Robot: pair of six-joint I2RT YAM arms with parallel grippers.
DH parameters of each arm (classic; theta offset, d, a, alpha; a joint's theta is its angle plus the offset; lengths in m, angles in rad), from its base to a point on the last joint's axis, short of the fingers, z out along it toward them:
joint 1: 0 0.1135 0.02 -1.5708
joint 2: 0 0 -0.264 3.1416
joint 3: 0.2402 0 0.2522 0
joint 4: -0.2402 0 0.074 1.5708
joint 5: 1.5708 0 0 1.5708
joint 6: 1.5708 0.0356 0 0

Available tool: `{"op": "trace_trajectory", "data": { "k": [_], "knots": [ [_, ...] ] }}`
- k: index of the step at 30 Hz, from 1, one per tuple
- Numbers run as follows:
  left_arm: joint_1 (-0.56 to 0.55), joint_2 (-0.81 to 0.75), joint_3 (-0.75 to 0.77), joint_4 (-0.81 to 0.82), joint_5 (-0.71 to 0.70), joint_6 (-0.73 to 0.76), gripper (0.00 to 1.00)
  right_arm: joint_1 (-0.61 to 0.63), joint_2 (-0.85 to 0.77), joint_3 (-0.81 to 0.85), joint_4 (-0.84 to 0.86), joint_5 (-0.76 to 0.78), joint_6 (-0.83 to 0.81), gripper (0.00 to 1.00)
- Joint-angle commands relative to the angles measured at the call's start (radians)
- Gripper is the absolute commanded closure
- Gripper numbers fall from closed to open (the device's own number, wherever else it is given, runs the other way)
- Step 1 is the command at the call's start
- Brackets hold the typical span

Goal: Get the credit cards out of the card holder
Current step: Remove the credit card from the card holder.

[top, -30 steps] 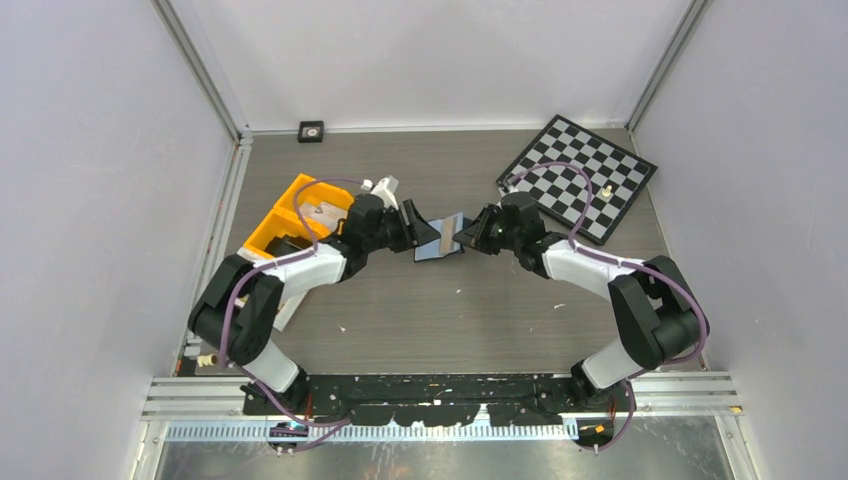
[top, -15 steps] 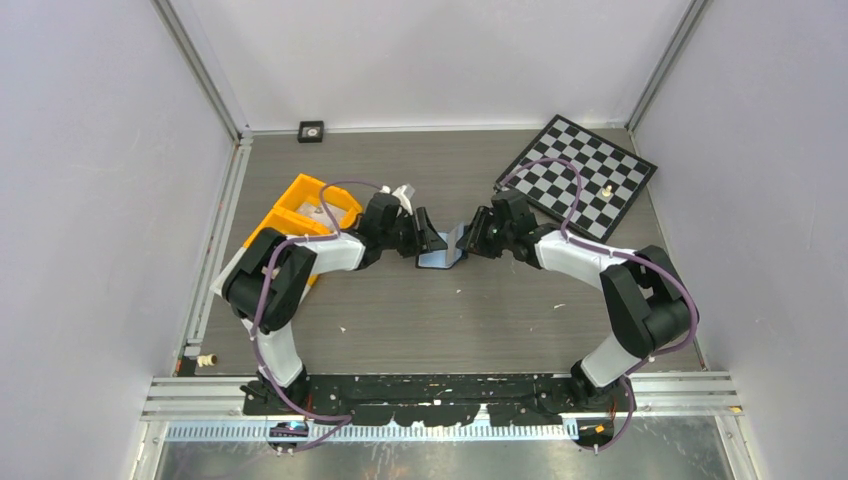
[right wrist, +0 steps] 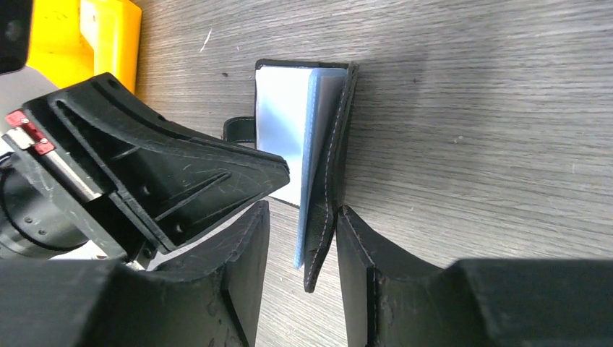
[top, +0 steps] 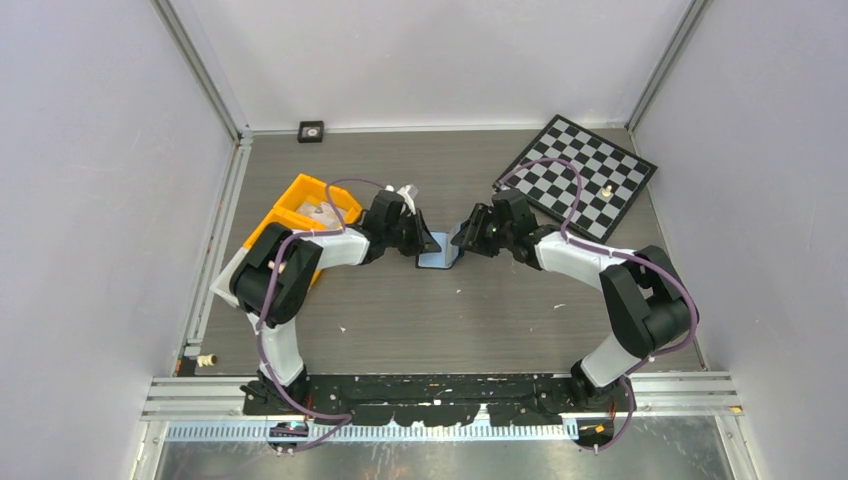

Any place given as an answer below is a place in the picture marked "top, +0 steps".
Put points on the silver credit card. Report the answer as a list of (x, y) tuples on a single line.
[(322, 213)]

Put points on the white plastic tray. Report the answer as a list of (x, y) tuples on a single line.
[(220, 285)]

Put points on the black white chessboard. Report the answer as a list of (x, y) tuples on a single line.
[(563, 170)]

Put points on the small black square box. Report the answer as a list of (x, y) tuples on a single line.
[(311, 131)]

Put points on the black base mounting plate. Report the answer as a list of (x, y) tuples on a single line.
[(433, 400)]

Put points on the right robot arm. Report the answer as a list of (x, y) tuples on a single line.
[(649, 310)]

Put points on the yellow plastic bin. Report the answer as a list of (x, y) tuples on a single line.
[(283, 219), (309, 189)]

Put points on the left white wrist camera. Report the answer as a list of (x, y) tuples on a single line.
[(408, 192)]

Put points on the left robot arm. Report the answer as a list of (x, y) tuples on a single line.
[(271, 281)]

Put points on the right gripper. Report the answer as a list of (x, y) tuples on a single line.
[(470, 236)]

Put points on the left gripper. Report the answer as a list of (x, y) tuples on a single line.
[(423, 241)]

